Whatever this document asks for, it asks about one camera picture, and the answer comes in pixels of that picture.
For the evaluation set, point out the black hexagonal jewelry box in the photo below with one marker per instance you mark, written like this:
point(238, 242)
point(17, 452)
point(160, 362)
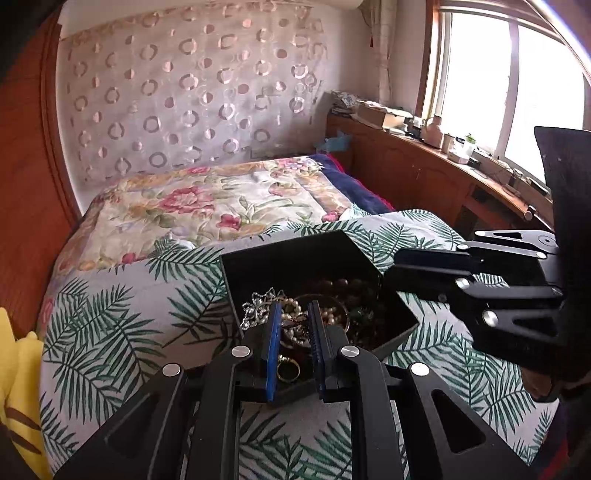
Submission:
point(286, 263)

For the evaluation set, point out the window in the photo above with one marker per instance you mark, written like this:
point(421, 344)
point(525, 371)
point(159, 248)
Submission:
point(475, 83)

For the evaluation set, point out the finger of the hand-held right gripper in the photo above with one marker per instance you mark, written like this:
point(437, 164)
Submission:
point(420, 286)
point(429, 262)

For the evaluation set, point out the wooden sideboard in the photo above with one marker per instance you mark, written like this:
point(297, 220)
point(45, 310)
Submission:
point(415, 180)

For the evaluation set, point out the silver filigree brooch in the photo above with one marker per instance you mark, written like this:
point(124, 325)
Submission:
point(257, 310)

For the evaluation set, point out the blue plastic bag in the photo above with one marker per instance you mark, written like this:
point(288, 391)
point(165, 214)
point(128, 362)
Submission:
point(334, 143)

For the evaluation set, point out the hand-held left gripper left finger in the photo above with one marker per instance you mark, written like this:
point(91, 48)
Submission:
point(272, 350)

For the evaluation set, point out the circle-print sheer curtain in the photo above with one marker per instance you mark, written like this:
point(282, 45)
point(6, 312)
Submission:
point(184, 92)

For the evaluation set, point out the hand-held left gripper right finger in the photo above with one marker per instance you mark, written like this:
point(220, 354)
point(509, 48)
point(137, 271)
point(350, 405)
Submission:
point(315, 346)

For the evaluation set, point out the round metal drawer knob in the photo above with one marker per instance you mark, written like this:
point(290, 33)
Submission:
point(528, 213)

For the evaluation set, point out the yellow plush toy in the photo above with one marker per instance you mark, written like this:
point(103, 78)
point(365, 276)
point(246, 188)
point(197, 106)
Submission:
point(23, 378)

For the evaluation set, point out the leaf-print blanket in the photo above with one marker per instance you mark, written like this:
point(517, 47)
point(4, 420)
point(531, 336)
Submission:
point(129, 323)

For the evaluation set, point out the green-lidded jar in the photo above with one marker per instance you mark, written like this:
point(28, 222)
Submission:
point(469, 145)

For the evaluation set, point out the patterned paper stack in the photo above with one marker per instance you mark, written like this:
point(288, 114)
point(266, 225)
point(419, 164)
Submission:
point(344, 101)

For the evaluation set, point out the dark blue blanket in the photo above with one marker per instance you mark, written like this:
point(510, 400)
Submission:
point(355, 189)

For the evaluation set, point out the beige window curtain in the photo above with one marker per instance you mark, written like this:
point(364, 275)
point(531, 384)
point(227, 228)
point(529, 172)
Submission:
point(381, 50)

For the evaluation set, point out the white bottle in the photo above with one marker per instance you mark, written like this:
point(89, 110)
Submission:
point(432, 131)

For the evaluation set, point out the floral blanket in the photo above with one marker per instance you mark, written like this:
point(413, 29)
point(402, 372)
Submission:
point(207, 207)

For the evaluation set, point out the cardboard box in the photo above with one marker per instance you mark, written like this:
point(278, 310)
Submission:
point(383, 115)

